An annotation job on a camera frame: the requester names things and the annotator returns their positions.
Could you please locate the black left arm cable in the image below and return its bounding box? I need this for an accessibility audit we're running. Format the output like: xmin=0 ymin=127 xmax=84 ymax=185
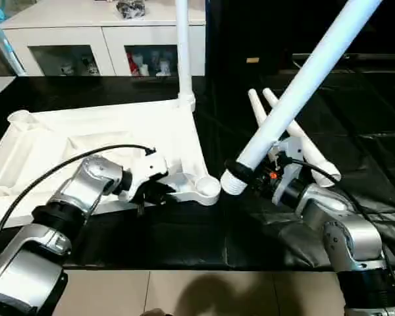
xmin=0 ymin=144 xmax=157 ymax=254

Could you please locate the black work mat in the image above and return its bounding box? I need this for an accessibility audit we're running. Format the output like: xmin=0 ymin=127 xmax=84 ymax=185
xmin=0 ymin=76 xmax=395 ymax=272

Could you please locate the black metal bar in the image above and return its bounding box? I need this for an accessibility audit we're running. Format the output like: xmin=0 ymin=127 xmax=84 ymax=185
xmin=293 ymin=55 xmax=395 ymax=68

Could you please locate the white glass-door cabinet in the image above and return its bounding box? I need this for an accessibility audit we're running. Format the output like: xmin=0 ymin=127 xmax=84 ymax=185
xmin=0 ymin=0 xmax=207 ymax=78

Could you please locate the white plastic table leg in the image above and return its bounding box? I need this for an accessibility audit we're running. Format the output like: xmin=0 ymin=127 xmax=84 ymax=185
xmin=247 ymin=89 xmax=297 ymax=162
xmin=220 ymin=0 xmax=384 ymax=197
xmin=174 ymin=0 xmax=197 ymax=111
xmin=262 ymin=88 xmax=343 ymax=186

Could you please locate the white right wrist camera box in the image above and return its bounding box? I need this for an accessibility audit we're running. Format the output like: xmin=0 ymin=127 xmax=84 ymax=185
xmin=269 ymin=137 xmax=305 ymax=198

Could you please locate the dark object on cabinet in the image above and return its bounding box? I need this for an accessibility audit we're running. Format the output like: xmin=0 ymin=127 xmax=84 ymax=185
xmin=116 ymin=0 xmax=146 ymax=19

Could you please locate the white plastic children's table top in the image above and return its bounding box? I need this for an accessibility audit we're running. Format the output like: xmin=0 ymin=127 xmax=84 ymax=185
xmin=0 ymin=99 xmax=222 ymax=231

